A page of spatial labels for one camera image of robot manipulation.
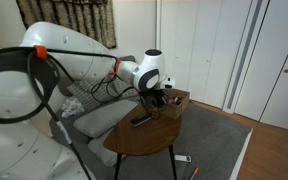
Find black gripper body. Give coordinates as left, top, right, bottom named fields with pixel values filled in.
left=141, top=89, right=167, bottom=108

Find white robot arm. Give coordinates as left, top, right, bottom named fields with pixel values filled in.
left=0, top=22, right=175, bottom=180

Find brown cardboard box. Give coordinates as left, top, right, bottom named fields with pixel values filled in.
left=161, top=89, right=190, bottom=119

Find black phone on table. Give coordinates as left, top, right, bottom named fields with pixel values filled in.
left=130, top=115, right=152, bottom=127

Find round wooden side table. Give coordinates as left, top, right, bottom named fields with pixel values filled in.
left=103, top=105, right=182, bottom=180

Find grey chair backrest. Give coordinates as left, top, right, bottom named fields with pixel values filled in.
left=119, top=55, right=136, bottom=62

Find white remote on floor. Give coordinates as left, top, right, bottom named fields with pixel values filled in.
left=174, top=155, right=191, bottom=163

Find checkered grey pillow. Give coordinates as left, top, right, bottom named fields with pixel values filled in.
left=67, top=77, right=137, bottom=111

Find grey flat cushion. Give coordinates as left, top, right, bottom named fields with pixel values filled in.
left=73, top=100, right=137, bottom=138

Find grey floor rug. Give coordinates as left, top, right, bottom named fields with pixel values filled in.
left=49, top=102, right=253, bottom=180

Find light grey lower cushion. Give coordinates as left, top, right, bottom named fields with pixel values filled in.
left=88, top=129, right=117, bottom=167

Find crumpled white cloth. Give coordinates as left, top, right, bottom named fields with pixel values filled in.
left=61, top=97, right=85, bottom=118

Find white closet doors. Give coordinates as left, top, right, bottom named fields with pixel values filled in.
left=157, top=0, right=288, bottom=129

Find orange handled screwdriver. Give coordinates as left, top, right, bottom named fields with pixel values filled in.
left=189, top=167, right=199, bottom=180

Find shaggy woven wall hanging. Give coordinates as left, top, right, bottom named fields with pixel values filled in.
left=16, top=0, right=117, bottom=49

